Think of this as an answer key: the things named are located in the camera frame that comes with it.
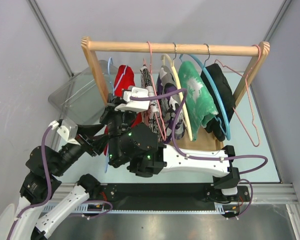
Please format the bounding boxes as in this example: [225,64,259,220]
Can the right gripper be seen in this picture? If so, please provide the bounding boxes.
[98,93,137,165]

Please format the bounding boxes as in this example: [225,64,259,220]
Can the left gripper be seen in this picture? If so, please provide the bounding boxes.
[52,122,108,175]

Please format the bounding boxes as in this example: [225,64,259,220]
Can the light blue wire hanger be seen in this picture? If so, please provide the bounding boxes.
[104,57,128,174]

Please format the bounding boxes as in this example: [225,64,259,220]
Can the black white print trousers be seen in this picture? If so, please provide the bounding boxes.
[139,64,167,142]

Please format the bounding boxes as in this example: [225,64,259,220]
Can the red trousers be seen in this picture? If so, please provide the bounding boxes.
[103,65,142,156]

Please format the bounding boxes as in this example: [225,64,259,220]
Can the pink wire hanger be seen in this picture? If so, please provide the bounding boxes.
[214,44,263,147]
[142,41,168,141]

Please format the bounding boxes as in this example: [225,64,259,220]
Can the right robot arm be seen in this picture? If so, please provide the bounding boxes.
[100,96,240,201]

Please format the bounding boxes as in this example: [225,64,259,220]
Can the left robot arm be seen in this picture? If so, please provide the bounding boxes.
[6,119,113,240]

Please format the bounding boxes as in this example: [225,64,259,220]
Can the purple camouflage trousers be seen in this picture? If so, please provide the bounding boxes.
[156,65,186,144]

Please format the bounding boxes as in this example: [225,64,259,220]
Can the cream wooden hanger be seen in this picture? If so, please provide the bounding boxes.
[161,53,194,142]

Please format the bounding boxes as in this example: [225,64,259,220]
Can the green tie-dye trousers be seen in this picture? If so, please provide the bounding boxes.
[178,61,219,142]

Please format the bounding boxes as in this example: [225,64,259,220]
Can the blue plastic hanger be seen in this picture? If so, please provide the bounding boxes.
[188,54,231,141]

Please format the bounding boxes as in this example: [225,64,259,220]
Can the clear plastic bin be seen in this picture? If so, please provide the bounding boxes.
[48,67,104,125]

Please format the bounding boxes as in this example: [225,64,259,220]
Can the wooden clothes rack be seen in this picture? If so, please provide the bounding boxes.
[80,36,271,151]

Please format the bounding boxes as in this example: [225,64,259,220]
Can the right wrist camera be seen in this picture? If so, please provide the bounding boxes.
[114,86,150,113]

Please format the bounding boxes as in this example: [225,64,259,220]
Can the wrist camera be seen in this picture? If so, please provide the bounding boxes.
[48,119,80,146]
[114,86,150,113]

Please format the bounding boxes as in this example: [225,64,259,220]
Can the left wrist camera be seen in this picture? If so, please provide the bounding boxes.
[48,119,80,146]

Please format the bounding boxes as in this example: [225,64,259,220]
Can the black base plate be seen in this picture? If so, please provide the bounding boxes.
[101,183,250,212]

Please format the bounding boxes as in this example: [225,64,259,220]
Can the aluminium rail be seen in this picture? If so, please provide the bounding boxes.
[47,182,300,216]

